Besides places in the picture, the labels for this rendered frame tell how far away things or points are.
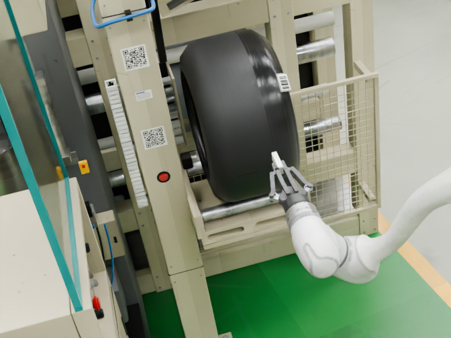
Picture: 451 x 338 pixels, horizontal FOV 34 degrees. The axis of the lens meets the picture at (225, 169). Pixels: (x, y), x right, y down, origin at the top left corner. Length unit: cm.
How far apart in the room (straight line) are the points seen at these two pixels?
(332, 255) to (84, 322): 63
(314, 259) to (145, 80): 79
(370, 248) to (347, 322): 137
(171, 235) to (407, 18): 348
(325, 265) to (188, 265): 95
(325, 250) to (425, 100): 291
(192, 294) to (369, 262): 102
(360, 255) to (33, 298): 84
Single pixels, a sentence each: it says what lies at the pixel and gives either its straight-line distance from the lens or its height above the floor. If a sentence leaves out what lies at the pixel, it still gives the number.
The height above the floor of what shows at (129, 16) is 165.
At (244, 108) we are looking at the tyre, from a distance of 222.
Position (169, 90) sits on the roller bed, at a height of 115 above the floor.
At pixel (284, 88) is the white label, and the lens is 227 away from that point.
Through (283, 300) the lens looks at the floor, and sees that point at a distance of 343.
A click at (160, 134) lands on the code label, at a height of 123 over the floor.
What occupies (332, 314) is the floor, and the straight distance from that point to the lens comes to 336.
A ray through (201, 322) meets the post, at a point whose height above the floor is 33.
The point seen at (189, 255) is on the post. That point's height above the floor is 69.
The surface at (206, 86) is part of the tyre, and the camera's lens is 224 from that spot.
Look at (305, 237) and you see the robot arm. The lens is 191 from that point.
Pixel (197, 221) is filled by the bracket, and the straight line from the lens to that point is 246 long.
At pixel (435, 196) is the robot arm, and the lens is 175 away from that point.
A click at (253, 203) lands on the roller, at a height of 91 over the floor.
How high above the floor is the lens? 250
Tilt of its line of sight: 36 degrees down
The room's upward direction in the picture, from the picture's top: 10 degrees counter-clockwise
